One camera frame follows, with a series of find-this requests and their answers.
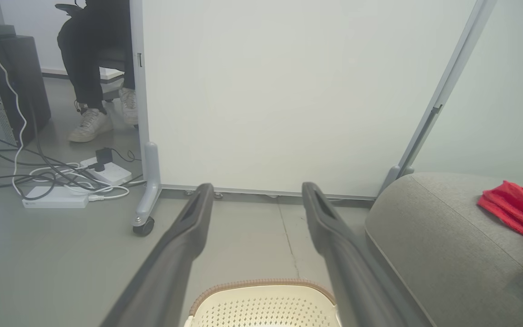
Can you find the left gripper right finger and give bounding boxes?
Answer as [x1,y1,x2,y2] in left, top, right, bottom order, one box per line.
[301,181,433,327]

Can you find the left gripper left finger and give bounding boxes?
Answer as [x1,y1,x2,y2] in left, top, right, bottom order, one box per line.
[100,183,215,327]

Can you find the red garment with white stripes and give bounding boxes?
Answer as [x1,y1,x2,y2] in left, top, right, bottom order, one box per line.
[477,180,523,240]

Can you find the grey fabric sofa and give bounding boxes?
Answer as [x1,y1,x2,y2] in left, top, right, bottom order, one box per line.
[365,171,523,327]

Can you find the black caster wheel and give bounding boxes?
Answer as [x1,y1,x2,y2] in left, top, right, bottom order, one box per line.
[133,216,156,237]

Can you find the grey partition leg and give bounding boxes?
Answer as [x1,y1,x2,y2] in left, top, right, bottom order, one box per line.
[133,141,163,228]

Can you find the cream perforated laundry basket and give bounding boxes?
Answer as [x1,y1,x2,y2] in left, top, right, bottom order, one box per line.
[183,278,340,327]

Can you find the white square power strip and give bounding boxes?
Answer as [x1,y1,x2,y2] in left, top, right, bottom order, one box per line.
[79,156,133,187]

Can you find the black power adapter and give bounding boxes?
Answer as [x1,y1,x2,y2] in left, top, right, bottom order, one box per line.
[94,147,113,173]

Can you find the white long power strip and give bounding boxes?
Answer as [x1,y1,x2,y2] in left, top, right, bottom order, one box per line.
[21,186,91,210]

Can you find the white sneaker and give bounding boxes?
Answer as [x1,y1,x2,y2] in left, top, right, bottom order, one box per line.
[67,107,114,144]
[118,87,140,127]

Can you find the large white partition panel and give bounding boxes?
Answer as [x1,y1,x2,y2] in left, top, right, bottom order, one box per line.
[128,0,498,201]

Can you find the person's legs black trousers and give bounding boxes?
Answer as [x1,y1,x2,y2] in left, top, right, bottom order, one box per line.
[57,0,136,115]

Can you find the black computer tower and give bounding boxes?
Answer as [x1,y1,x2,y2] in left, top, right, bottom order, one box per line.
[0,25,52,152]

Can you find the narrow white partition panel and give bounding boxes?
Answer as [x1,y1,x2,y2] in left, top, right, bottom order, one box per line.
[406,0,523,183]

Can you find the thin black adapter cable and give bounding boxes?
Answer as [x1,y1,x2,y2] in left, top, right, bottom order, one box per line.
[109,147,142,164]

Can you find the bundle of cables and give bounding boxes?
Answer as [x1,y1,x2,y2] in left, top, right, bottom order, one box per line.
[0,100,146,201]

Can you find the long white cable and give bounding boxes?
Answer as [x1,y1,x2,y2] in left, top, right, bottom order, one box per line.
[0,0,29,198]

